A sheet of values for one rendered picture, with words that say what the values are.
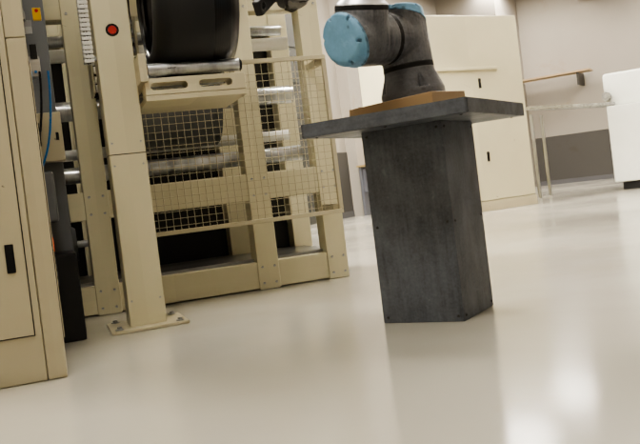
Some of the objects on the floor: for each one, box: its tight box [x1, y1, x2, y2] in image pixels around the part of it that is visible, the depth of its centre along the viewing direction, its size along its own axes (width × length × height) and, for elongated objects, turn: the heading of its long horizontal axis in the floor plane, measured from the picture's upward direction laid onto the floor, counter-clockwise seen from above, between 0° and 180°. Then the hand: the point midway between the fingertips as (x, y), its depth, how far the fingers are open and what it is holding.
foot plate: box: [107, 311, 190, 335], centre depth 291 cm, size 27×27×2 cm
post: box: [82, 0, 167, 327], centre depth 289 cm, size 13×13×250 cm
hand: (302, 1), depth 233 cm, fingers closed
